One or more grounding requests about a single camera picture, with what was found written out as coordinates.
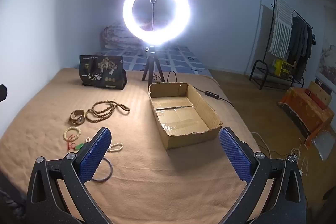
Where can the blue patterned bed sheet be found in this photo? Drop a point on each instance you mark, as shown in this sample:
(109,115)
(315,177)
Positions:
(181,58)

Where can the yellow box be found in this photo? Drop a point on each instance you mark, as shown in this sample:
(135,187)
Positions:
(283,67)

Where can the cardboard box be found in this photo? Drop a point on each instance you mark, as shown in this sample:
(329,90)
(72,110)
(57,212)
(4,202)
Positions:
(181,113)

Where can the grey plastic sheet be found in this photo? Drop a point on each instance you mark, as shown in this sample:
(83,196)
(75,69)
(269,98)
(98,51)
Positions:
(325,145)

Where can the orange cloth covered box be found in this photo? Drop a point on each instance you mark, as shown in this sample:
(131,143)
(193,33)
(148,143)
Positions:
(304,108)

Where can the small tan box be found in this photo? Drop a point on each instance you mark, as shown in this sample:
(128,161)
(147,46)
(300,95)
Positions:
(319,91)

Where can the black tripod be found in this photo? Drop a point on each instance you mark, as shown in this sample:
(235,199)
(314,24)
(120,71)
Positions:
(151,66)

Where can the dark hanging clothes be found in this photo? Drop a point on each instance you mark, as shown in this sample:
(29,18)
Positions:
(299,40)

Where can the folded floral quilt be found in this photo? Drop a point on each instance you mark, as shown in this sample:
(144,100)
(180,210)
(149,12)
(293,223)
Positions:
(115,37)

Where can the dark thin bangle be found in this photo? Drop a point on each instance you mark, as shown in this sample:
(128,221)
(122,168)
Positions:
(111,167)

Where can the striped white towel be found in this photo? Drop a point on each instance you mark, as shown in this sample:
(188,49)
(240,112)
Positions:
(282,27)

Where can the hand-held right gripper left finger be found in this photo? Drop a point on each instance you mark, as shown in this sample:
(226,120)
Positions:
(94,158)

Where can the wall poster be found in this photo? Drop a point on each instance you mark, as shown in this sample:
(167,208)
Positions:
(328,56)

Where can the black snack bag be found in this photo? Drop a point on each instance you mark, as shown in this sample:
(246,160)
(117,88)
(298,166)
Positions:
(102,71)

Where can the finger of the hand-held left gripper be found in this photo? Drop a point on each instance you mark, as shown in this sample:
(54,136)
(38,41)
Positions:
(2,92)

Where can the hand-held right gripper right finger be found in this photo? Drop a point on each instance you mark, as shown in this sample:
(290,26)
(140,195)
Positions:
(235,158)

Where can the grey striped cloth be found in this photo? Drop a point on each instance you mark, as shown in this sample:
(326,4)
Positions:
(8,203)

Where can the white power strip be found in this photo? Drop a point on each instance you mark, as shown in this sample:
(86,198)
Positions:
(298,162)

